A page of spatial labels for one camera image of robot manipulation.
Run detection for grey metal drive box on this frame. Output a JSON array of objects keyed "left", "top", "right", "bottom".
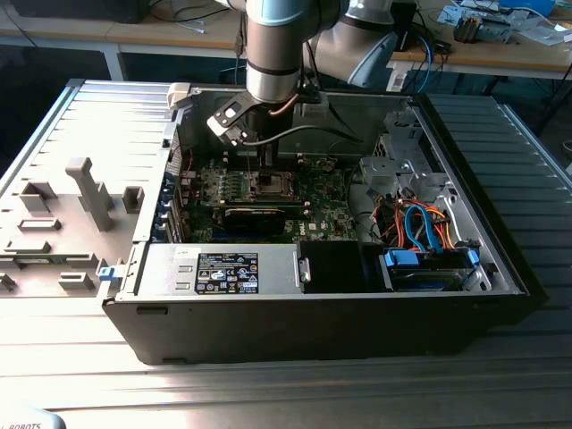
[{"left": 478, "top": 16, "right": 514, "bottom": 45}]

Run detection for silver power supply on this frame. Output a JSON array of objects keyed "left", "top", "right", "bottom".
[{"left": 133, "top": 243, "right": 301, "bottom": 297}]

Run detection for CPU socket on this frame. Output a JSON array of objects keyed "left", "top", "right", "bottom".
[{"left": 248, "top": 169, "right": 300, "bottom": 202}]

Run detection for black graphics card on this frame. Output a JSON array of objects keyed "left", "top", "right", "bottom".
[{"left": 222, "top": 202, "right": 309, "bottom": 237}]

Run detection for dark heatsink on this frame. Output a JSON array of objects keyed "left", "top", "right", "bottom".
[{"left": 453, "top": 12, "right": 483, "bottom": 45}]

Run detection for red wire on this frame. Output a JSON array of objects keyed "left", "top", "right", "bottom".
[{"left": 172, "top": 145, "right": 196, "bottom": 174}]

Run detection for wooden desk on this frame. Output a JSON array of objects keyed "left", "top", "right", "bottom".
[
  {"left": 388, "top": 0, "right": 572, "bottom": 81},
  {"left": 0, "top": 8, "right": 249, "bottom": 81}
]

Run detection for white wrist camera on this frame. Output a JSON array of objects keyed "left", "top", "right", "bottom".
[{"left": 206, "top": 91, "right": 252, "bottom": 147}]

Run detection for blue wire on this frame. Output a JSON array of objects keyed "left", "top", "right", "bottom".
[{"left": 403, "top": 199, "right": 444, "bottom": 257}]

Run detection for black RAM slot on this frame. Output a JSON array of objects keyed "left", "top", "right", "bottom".
[
  {"left": 224, "top": 154, "right": 301, "bottom": 164},
  {"left": 224, "top": 162, "right": 305, "bottom": 174}
]

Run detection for metal socket cover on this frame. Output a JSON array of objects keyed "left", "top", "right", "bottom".
[{"left": 249, "top": 171, "right": 299, "bottom": 201}]

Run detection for blue card retainer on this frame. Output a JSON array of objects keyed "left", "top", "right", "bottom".
[{"left": 153, "top": 171, "right": 179, "bottom": 245}]

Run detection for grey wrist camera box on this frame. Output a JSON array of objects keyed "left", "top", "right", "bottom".
[{"left": 298, "top": 88, "right": 331, "bottom": 118}]

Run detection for black monitor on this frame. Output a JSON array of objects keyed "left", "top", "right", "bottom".
[{"left": 8, "top": 0, "right": 151, "bottom": 24}]

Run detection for hard disk in blue carrier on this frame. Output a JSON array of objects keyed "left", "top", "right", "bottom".
[{"left": 378, "top": 248, "right": 482, "bottom": 294}]

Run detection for black camera cable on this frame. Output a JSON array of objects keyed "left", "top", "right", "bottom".
[{"left": 243, "top": 124, "right": 366, "bottom": 147}]

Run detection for small CPU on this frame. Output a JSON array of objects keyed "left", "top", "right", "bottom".
[{"left": 258, "top": 175, "right": 290, "bottom": 196}]

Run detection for green motherboard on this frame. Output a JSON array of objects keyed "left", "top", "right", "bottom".
[{"left": 177, "top": 154, "right": 362, "bottom": 246}]

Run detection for grey parts rack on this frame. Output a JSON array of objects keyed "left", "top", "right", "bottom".
[{"left": 0, "top": 156, "right": 148, "bottom": 299}]

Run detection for metal drive cage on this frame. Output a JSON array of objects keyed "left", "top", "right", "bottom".
[{"left": 359, "top": 109, "right": 452, "bottom": 205}]

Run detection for blue cable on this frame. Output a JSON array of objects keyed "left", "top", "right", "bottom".
[{"left": 415, "top": 34, "right": 438, "bottom": 93}]

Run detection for beige case latch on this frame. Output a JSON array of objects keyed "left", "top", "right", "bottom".
[{"left": 167, "top": 82, "right": 194, "bottom": 111}]

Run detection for black PC case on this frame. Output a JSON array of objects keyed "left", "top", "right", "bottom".
[{"left": 101, "top": 83, "right": 550, "bottom": 366}]

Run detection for orange wire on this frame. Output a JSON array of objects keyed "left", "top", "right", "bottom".
[{"left": 377, "top": 200, "right": 458, "bottom": 250}]

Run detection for blue box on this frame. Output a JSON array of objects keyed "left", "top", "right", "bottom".
[{"left": 498, "top": 0, "right": 558, "bottom": 14}]

